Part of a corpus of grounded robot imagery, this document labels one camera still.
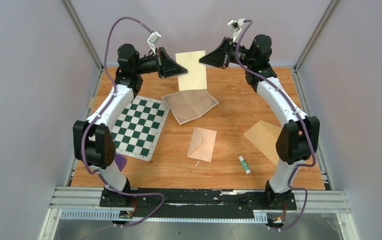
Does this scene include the tan kraft envelope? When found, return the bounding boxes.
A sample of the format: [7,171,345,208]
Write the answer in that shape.
[244,120,281,166]

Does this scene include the green white chessboard mat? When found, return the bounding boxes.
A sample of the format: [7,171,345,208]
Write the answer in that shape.
[111,96,170,161]

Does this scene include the pink paper envelope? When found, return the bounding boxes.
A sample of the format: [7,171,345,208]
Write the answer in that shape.
[187,127,217,162]

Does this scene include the aluminium frame rail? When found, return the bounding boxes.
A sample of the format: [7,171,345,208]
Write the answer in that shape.
[39,187,359,240]

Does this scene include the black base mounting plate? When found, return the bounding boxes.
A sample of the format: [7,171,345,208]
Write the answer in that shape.
[99,188,297,219]

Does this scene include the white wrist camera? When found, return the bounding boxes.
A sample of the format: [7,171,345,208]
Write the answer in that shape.
[147,31,161,53]
[227,18,245,42]

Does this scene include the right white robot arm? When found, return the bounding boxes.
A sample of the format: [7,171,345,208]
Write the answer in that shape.
[199,34,320,209]

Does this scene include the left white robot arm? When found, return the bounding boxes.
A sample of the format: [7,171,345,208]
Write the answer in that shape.
[72,43,188,207]

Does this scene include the purple plastic piece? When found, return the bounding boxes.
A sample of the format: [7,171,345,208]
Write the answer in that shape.
[114,153,127,172]

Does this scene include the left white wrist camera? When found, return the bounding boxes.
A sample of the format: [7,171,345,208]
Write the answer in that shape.
[147,31,161,53]

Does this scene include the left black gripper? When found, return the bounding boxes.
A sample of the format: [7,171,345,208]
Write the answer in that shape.
[133,47,187,79]

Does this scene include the white green glue stick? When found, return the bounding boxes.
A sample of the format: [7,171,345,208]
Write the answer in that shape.
[239,156,251,174]

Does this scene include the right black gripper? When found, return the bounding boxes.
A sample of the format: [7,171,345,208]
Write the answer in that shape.
[200,36,256,69]

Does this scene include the cream letter sheet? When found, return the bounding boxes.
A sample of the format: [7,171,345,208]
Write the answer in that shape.
[175,50,207,91]

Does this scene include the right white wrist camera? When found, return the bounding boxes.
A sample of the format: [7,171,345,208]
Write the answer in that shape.
[227,18,245,42]

